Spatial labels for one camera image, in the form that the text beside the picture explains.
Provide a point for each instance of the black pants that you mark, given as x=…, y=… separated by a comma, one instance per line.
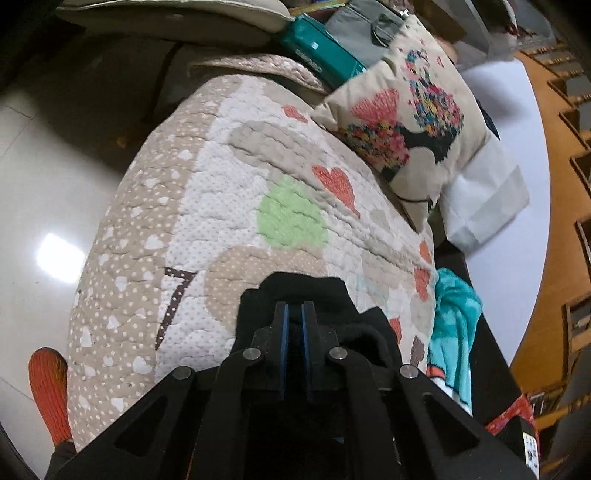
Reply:
x=300, y=288

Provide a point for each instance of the teal printed blanket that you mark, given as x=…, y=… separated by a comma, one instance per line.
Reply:
x=455, y=314

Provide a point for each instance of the red printed bag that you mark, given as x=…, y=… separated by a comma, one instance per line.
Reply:
x=512, y=415

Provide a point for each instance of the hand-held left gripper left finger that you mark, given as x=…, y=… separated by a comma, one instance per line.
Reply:
x=285, y=332

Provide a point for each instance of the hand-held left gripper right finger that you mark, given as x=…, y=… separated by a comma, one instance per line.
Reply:
x=305, y=332

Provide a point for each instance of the teal box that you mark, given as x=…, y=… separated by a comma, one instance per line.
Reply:
x=323, y=50

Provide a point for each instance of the wooden shelf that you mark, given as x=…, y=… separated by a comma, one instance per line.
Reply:
x=554, y=207

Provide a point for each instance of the floral printed pillow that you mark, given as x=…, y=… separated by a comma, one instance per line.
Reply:
x=429, y=115

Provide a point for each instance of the grey fabric bag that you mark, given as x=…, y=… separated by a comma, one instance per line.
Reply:
x=360, y=27

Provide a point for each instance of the heart patterned quilt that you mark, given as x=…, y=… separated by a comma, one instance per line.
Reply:
x=207, y=207

